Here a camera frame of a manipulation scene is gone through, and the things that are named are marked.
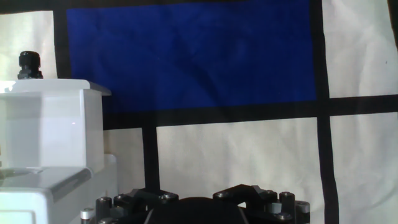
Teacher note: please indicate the white drawer with black knob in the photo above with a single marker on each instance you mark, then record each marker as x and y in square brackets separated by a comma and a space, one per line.
[46, 130]

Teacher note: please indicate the white drawer cabinet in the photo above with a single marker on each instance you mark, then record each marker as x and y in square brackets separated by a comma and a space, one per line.
[31, 199]

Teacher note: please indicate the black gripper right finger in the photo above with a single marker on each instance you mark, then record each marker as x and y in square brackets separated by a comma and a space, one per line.
[273, 205]

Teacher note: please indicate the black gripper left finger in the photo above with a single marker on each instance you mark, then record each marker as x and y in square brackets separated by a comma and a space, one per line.
[124, 205]

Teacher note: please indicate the colour block tablecloth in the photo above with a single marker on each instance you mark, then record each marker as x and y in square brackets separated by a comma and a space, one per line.
[217, 155]

